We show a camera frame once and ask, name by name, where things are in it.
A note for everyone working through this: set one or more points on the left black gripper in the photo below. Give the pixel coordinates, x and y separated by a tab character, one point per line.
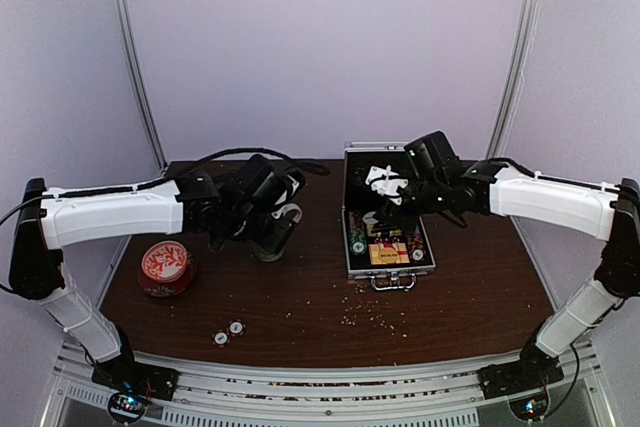
292	229

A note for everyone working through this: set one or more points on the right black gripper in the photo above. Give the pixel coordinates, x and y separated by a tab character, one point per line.
390	215

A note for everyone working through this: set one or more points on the white decorated mug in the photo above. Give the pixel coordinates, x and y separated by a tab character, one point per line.
257	244

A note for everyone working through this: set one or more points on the white dealer button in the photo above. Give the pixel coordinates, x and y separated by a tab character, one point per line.
369	218

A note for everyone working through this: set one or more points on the aluminium poker case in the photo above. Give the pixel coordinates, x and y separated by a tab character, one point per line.
358	158

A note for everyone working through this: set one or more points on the poker chip white centre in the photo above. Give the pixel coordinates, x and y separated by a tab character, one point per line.
236	328

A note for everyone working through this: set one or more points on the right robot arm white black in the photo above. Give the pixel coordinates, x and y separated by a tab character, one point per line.
444	184

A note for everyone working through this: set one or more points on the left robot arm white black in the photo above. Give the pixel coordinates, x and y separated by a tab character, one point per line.
253	204

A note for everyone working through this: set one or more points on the blue purple chip stack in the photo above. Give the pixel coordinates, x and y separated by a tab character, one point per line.
416	245

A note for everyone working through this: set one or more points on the red yellow card deck box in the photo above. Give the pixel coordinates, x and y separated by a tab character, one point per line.
399	247

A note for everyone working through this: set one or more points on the yellow big blind button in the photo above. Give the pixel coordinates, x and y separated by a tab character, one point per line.
387	255

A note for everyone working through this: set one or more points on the green red chip stack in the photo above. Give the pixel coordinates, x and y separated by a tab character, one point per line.
356	233

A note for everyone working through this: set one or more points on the red patterned bowl with lid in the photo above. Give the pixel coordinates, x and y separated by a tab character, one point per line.
167	269

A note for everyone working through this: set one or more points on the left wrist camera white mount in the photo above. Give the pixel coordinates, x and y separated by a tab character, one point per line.
285	207

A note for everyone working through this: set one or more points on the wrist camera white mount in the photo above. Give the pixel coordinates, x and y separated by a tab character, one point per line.
285	207
386	183

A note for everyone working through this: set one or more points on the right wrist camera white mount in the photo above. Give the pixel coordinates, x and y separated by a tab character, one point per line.
386	183

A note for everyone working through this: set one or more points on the front aluminium rail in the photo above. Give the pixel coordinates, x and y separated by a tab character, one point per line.
434	394

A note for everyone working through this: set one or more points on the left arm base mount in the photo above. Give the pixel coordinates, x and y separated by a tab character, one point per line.
132	398

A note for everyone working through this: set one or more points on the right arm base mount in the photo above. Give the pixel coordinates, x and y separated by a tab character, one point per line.
524	383

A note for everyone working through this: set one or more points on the right aluminium frame post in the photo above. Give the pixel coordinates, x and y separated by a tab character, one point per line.
514	82

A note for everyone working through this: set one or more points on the aluminium frame post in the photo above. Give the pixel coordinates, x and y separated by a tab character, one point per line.
136	77
514	82

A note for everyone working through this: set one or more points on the left aluminium frame post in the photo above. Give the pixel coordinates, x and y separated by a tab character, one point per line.
136	77

